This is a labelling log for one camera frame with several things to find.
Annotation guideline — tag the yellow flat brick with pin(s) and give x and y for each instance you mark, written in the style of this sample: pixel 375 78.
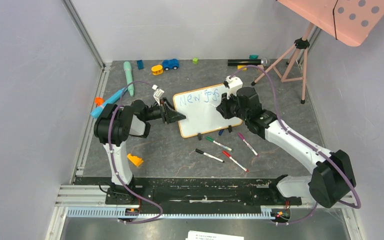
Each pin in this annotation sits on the yellow flat brick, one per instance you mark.
pixel 241 67

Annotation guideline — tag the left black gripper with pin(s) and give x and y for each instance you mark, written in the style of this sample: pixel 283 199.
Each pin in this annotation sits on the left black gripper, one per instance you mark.
pixel 171 114

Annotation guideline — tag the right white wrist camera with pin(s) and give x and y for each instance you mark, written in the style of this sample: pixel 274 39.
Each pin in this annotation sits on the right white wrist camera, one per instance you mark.
pixel 233 84

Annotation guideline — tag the teal block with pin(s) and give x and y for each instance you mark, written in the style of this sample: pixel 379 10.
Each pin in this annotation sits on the teal block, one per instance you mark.
pixel 253 56

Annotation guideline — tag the clear round cap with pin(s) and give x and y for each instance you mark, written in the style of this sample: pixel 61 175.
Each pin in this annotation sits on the clear round cap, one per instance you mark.
pixel 266 62

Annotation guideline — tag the yellow oval toy brick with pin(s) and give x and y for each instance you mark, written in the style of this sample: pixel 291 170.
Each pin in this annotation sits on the yellow oval toy brick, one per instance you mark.
pixel 157 69

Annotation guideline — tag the white whiteboard wooden frame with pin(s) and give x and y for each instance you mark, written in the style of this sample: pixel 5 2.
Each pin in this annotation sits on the white whiteboard wooden frame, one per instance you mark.
pixel 199 107

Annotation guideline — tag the green cube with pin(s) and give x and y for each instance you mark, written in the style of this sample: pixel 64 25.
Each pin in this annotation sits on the green cube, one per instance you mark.
pixel 195 60

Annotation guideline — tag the white paper sheet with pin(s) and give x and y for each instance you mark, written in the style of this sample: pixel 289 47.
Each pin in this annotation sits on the white paper sheet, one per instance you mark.
pixel 199 235

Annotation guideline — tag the red capped marker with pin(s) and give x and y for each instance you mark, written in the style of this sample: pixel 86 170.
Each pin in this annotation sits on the red capped marker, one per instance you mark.
pixel 235 161

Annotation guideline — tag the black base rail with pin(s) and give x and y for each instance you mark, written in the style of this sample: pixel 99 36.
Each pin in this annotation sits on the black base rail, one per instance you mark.
pixel 193 196

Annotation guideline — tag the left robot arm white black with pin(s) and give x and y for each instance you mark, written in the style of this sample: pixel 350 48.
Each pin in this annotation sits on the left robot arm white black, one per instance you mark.
pixel 116 124

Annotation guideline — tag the blue toy car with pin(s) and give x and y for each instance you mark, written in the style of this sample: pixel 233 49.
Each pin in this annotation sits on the blue toy car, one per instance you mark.
pixel 170 64

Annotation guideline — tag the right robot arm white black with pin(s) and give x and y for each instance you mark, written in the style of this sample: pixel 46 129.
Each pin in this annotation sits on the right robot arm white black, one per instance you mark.
pixel 331 178

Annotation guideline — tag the green capped marker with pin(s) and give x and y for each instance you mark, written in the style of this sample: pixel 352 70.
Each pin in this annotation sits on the green capped marker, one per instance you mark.
pixel 218 143

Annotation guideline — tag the mint green toy crayon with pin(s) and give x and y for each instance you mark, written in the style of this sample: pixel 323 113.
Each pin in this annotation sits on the mint green toy crayon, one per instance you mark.
pixel 127 67

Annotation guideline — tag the light blue toy crayon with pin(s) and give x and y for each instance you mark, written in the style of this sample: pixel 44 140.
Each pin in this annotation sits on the light blue toy crayon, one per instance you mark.
pixel 95 113

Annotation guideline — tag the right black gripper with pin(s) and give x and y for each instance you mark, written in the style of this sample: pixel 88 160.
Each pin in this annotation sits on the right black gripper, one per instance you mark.
pixel 225 108

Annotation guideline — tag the pink music stand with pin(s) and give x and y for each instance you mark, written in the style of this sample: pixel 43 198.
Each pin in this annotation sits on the pink music stand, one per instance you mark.
pixel 348 21

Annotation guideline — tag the black capped marker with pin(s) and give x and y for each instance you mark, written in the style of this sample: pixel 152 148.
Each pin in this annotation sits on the black capped marker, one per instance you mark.
pixel 208 155

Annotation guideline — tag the dark blue brick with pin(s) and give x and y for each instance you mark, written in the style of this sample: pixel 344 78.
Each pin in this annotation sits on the dark blue brick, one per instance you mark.
pixel 140 64

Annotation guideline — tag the orange wedge block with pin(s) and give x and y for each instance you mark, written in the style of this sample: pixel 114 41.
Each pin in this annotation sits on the orange wedge block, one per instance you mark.
pixel 137 161

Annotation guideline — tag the black cylinder tube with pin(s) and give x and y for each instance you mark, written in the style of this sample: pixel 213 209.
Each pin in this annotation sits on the black cylinder tube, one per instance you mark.
pixel 244 62

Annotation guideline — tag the small orange block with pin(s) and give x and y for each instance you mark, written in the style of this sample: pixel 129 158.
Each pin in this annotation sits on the small orange block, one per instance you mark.
pixel 98 101

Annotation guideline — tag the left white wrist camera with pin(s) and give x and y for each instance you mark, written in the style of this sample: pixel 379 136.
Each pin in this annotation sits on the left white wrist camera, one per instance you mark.
pixel 157 94

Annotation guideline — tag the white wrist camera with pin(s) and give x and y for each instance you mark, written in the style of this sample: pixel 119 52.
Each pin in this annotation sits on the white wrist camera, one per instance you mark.
pixel 157 94
pixel 233 84

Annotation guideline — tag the purple capped marker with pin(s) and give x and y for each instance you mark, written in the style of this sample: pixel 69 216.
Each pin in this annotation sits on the purple capped marker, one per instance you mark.
pixel 247 144

